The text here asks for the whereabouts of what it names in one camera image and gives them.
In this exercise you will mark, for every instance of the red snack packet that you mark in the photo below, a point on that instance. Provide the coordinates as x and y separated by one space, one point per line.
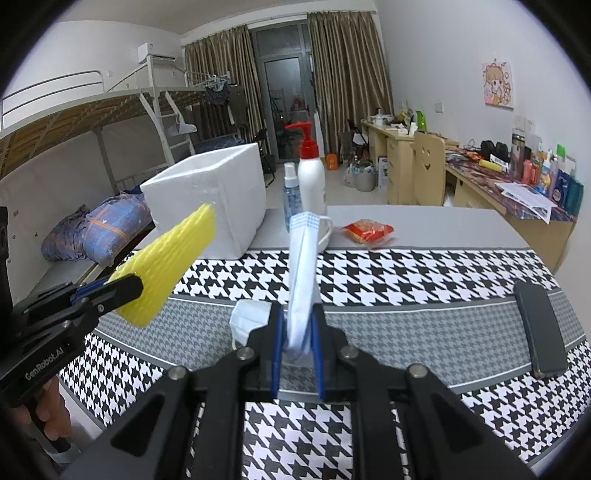
369 230

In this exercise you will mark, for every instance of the white bed ladder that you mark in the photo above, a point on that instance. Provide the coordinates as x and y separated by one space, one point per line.
178 143

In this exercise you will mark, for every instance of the person's left hand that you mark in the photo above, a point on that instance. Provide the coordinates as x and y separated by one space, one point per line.
53 410

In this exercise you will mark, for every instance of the white folded face mask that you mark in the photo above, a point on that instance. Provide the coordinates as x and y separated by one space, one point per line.
249 318

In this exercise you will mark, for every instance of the houndstooth table mat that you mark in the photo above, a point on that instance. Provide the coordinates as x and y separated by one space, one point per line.
415 277

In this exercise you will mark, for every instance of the group of toiletry bottles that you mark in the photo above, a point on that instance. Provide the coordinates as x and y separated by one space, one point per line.
549 177

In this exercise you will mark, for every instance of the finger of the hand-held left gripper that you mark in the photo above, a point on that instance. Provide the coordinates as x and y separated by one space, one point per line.
51 299
120 290

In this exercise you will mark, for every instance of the blue spray bottle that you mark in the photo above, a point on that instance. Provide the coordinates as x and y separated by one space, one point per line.
292 198

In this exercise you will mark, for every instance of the white metal bunk bed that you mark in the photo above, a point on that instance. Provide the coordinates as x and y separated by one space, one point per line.
69 120

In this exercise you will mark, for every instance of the plain wooden desk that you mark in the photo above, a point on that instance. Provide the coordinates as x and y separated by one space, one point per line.
397 161

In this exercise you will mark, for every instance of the white face mask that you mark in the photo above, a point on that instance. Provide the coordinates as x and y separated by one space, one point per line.
249 318
302 277

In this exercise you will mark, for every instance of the white pump lotion bottle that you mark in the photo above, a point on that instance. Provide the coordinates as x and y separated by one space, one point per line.
311 184

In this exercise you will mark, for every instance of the black smartphone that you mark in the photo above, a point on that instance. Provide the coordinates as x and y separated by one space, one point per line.
540 327

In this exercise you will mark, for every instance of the white bucket with bags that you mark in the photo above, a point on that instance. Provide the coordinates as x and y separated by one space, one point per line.
362 177

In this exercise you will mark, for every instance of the brown curtain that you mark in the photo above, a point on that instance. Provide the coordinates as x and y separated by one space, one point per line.
231 64
351 78

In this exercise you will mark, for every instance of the green bag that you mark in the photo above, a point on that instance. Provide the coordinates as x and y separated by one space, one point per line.
420 121

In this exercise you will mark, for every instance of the yellow packet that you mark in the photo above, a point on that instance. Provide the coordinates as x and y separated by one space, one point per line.
493 166

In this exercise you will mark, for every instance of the yellow foam net sleeve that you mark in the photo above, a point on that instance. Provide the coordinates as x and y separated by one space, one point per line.
171 254

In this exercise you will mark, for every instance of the printed paper sheets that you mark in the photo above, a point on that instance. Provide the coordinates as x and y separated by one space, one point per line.
526 198

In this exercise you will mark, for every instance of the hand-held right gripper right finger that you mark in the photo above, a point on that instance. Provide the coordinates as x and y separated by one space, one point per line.
318 350

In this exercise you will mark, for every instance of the blue quilt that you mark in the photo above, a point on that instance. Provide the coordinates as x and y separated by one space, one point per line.
106 226

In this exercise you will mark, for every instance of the hanging dark clothes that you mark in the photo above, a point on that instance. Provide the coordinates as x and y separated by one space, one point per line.
226 104

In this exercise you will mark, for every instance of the wooden desk with patterned cover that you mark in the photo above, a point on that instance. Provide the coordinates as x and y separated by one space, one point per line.
540 235

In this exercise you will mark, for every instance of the white air conditioner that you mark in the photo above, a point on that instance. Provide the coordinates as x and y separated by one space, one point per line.
157 51

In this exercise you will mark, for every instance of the orange container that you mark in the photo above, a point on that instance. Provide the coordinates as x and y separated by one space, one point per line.
332 161

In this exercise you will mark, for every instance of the white foam box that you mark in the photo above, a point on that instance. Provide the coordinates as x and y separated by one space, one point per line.
231 207

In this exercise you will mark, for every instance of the wooden smiley chair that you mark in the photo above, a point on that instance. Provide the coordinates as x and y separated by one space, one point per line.
429 170

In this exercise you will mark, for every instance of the glass balcony door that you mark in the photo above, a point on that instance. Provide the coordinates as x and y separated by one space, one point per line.
284 92

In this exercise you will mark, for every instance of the cartoon wall poster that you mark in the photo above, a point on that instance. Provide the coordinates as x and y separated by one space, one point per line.
497 84

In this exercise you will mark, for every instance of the black bag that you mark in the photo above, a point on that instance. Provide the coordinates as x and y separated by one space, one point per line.
494 150

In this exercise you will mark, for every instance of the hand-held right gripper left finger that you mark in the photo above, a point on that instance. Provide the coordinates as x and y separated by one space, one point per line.
277 350

